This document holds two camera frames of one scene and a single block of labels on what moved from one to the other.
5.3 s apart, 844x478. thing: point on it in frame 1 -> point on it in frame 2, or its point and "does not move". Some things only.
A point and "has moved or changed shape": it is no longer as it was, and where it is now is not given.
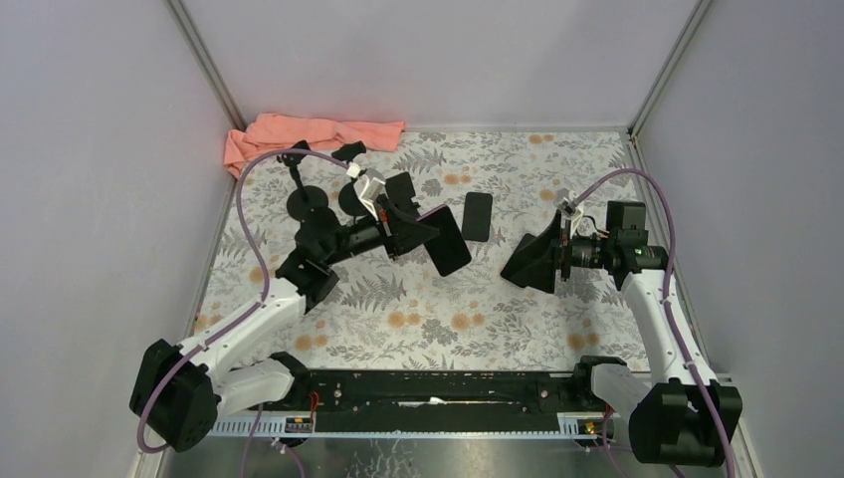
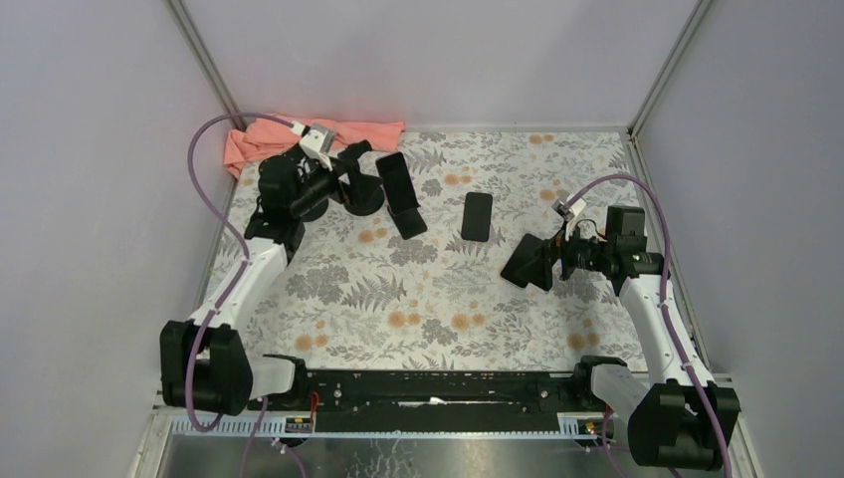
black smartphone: (449, 249) has moved or changed shape
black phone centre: (476, 225) does not move
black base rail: (520, 399) does not move
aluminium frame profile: (567, 420) does not move
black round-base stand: (350, 197) does not move
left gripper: (398, 231) -> (343, 183)
